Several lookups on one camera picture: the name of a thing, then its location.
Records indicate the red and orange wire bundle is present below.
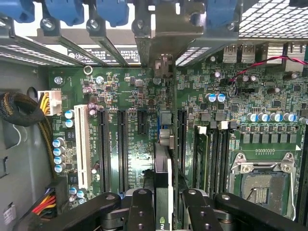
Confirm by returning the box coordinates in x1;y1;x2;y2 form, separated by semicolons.
31;189;58;218

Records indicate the blue expansion slot clip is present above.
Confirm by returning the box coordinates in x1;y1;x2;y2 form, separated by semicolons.
44;0;85;27
95;0;130;27
0;0;36;24
205;0;238;31

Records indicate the black braided power cable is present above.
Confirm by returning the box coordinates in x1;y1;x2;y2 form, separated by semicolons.
0;91;58;180

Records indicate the white power connector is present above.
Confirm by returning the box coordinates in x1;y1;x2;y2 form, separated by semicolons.
38;90;63;116

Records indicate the grey power supply unit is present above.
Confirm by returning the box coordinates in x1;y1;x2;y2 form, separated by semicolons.
0;61;52;231

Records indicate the short black expansion slot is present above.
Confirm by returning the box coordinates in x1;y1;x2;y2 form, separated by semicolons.
137;108;148;136

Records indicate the green motherboard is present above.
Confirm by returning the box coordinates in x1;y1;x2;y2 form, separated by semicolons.
48;43;308;228

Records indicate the white expansion slot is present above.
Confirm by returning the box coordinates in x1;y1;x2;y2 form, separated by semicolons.
73;104;92;190

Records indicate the CPU socket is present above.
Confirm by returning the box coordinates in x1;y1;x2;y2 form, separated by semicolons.
230;152;298;221

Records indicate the red and black twisted wire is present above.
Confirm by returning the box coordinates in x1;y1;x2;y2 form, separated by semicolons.
227;55;308;85

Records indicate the open black PC case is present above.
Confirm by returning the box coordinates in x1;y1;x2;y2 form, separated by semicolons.
0;0;308;231

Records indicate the long black expansion slot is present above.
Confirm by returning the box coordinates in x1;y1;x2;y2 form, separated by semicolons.
177;108;188;174
97;107;111;193
116;108;129;193

